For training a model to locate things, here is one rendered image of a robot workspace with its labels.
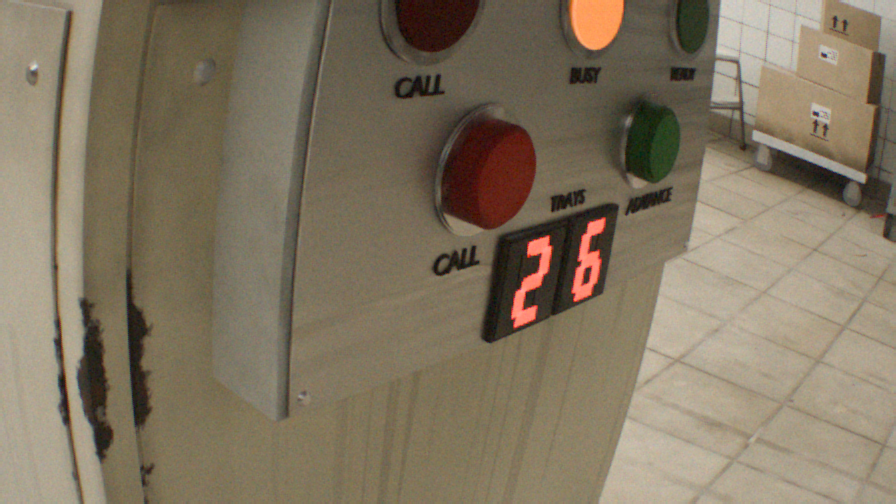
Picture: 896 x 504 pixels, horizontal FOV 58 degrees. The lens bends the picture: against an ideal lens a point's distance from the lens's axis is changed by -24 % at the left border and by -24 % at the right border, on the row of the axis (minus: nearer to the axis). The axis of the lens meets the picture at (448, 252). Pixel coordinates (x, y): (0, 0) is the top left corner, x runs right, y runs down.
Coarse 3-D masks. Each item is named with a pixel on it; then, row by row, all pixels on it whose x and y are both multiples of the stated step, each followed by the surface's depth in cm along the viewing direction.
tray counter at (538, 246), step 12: (540, 240) 32; (528, 252) 32; (540, 252) 32; (528, 264) 32; (540, 264) 32; (528, 276) 32; (540, 276) 33; (528, 288) 32; (540, 288) 33; (516, 300) 32; (540, 300) 33; (516, 312) 32; (528, 312) 33; (516, 324) 32
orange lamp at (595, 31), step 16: (576, 0) 29; (592, 0) 30; (608, 0) 31; (576, 16) 29; (592, 16) 30; (608, 16) 31; (576, 32) 30; (592, 32) 30; (608, 32) 31; (592, 48) 31
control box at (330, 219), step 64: (256, 0) 23; (320, 0) 22; (384, 0) 23; (512, 0) 27; (640, 0) 33; (256, 64) 23; (320, 64) 23; (384, 64) 24; (448, 64) 26; (512, 64) 28; (576, 64) 31; (640, 64) 34; (704, 64) 39; (256, 128) 24; (320, 128) 23; (384, 128) 25; (448, 128) 27; (576, 128) 32; (704, 128) 41; (256, 192) 24; (320, 192) 24; (384, 192) 26; (448, 192) 28; (576, 192) 33; (640, 192) 37; (256, 256) 25; (320, 256) 25; (384, 256) 27; (448, 256) 29; (512, 256) 31; (576, 256) 34; (640, 256) 39; (256, 320) 25; (320, 320) 25; (384, 320) 28; (448, 320) 30; (512, 320) 32; (256, 384) 26; (320, 384) 26
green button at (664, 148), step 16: (656, 112) 35; (672, 112) 36; (640, 128) 35; (656, 128) 35; (672, 128) 36; (640, 144) 35; (656, 144) 35; (672, 144) 36; (640, 160) 35; (656, 160) 35; (672, 160) 36; (640, 176) 36; (656, 176) 36
